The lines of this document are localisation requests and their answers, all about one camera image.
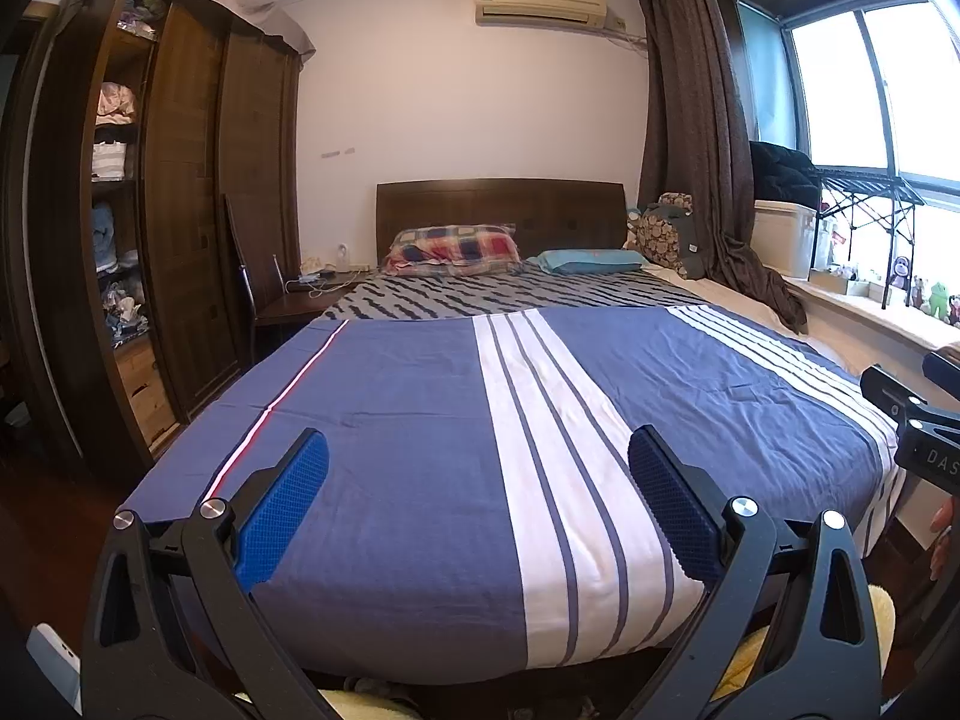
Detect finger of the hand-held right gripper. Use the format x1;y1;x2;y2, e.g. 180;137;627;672
860;364;929;430
922;349;960;395

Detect brown curtain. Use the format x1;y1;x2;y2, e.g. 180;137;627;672
634;0;808;335

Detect white charger cables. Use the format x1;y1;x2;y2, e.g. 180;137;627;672
285;255;355;295

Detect black padded cushion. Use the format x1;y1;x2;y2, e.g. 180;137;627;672
750;141;822;203

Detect wooden wardrobe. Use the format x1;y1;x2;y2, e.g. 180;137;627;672
0;0;317;470

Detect plaid pillow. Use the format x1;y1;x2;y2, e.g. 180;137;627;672
382;223;523;276

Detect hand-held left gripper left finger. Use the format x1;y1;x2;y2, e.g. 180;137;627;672
81;427;332;720

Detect patterned plush cushion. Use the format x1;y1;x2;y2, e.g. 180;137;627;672
626;193;700;280

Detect yellow fleece garment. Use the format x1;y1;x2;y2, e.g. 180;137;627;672
315;585;897;720

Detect black metal rack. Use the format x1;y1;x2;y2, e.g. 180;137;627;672
810;165;928;310

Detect zebra pattern bed sheet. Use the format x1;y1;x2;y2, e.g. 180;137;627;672
322;266;710;320

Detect wall air conditioner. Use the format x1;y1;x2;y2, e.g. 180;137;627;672
474;0;607;29

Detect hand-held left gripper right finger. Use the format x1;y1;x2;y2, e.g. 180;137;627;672
622;424;886;720

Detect striped bed blanket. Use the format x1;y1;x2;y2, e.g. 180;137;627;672
124;306;901;670

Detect wooden chair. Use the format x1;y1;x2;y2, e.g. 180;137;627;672
223;193;370;365

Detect white flat device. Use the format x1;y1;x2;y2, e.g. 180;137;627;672
26;622;82;715

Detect white storage box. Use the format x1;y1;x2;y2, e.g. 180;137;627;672
754;199;817;280

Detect teal pillow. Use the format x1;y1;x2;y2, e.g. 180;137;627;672
529;247;650;276

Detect person's right hand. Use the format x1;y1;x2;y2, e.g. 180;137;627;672
930;499;958;554

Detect window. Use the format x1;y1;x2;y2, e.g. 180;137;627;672
739;0;960;215

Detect pink folded clothes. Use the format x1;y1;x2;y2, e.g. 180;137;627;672
97;82;138;126

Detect striped folded clothes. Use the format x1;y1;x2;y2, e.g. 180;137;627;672
91;141;128;182

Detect wooden headboard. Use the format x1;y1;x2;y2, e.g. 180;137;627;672
375;180;627;271

